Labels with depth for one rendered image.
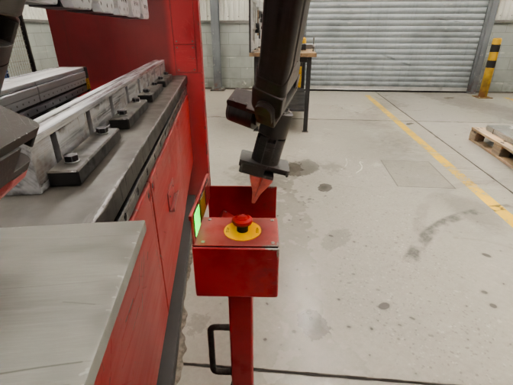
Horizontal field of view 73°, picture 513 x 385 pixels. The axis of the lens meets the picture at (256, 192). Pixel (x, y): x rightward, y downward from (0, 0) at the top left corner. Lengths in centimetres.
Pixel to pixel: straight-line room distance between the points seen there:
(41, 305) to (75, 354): 4
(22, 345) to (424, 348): 152
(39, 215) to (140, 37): 182
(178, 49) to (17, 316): 216
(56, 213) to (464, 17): 778
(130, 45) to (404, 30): 607
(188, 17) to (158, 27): 18
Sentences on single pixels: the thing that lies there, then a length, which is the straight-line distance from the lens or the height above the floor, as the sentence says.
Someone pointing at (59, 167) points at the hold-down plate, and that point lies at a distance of 72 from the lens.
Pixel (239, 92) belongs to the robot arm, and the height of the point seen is 102.
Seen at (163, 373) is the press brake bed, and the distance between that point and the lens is 140.
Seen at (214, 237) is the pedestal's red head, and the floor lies 78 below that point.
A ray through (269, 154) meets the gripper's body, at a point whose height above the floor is 91.
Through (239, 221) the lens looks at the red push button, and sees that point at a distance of 65.
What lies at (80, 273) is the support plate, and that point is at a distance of 24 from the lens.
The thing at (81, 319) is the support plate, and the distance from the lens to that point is 20.
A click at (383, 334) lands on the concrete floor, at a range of 162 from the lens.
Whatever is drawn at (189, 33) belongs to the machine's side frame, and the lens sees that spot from 231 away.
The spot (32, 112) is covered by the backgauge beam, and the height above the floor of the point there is 90.
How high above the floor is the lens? 113
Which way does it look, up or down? 25 degrees down
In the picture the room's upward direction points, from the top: straight up
